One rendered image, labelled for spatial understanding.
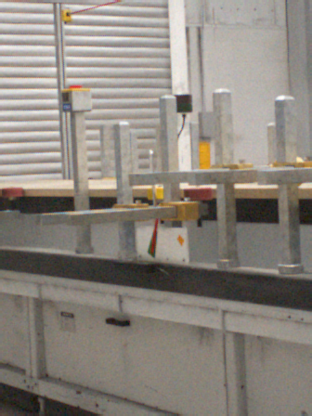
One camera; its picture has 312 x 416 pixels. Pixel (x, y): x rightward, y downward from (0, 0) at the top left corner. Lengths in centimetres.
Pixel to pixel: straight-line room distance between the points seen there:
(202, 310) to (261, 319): 25
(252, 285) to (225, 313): 21
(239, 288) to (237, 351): 49
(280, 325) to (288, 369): 38
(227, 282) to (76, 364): 141
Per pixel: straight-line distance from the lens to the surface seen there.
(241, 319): 295
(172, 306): 321
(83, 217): 294
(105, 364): 403
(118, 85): 1207
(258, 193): 307
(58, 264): 367
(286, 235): 274
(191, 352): 356
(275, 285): 275
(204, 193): 312
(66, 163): 589
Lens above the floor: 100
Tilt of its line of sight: 3 degrees down
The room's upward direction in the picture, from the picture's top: 3 degrees counter-clockwise
